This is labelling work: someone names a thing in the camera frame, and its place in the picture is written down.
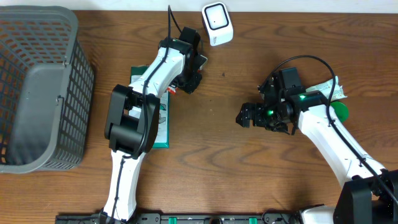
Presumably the red Nescafe stick sachet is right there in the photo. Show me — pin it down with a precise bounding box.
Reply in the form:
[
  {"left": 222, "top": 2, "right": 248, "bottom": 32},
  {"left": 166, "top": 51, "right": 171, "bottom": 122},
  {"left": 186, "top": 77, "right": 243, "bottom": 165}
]
[{"left": 167, "top": 86, "right": 176, "bottom": 95}]

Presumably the light blue tissue pack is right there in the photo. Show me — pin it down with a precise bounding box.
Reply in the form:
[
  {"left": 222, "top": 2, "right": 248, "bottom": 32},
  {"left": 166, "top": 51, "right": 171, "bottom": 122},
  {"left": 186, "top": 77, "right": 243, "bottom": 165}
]
[{"left": 305, "top": 77, "right": 346, "bottom": 101}]

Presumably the green 3M package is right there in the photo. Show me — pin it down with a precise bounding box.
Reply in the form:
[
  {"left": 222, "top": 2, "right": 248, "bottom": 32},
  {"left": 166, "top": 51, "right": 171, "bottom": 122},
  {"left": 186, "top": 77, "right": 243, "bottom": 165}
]
[{"left": 131, "top": 65, "right": 170, "bottom": 149}]

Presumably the green lid white jar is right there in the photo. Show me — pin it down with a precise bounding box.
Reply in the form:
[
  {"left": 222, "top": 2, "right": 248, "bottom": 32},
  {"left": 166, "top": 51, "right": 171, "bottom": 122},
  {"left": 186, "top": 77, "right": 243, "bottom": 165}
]
[{"left": 331, "top": 101, "right": 349, "bottom": 123}]

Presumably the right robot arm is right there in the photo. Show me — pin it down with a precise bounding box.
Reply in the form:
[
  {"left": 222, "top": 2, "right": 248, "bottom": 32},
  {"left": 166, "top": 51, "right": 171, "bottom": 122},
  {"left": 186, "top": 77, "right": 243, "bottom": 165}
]
[{"left": 236, "top": 91, "right": 397, "bottom": 223}]

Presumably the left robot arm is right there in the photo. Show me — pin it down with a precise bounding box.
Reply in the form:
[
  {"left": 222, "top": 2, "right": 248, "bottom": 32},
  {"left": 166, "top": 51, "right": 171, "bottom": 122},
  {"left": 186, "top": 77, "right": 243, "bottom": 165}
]
[{"left": 99, "top": 36, "right": 207, "bottom": 223}]

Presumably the white barcode scanner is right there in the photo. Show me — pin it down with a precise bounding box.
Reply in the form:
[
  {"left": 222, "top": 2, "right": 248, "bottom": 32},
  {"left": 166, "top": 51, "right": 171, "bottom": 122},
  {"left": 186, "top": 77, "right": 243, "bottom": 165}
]
[{"left": 201, "top": 2, "right": 234, "bottom": 47}]

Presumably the grey plastic shopping basket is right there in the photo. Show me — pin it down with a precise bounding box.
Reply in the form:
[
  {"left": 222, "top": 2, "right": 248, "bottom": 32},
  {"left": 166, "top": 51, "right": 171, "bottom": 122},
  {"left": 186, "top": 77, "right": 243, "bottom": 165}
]
[{"left": 1, "top": 6, "right": 95, "bottom": 174}]

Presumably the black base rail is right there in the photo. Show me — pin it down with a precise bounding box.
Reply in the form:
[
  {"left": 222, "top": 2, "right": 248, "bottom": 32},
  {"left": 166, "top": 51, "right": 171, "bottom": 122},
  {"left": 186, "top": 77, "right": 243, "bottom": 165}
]
[{"left": 55, "top": 212, "right": 302, "bottom": 224}]

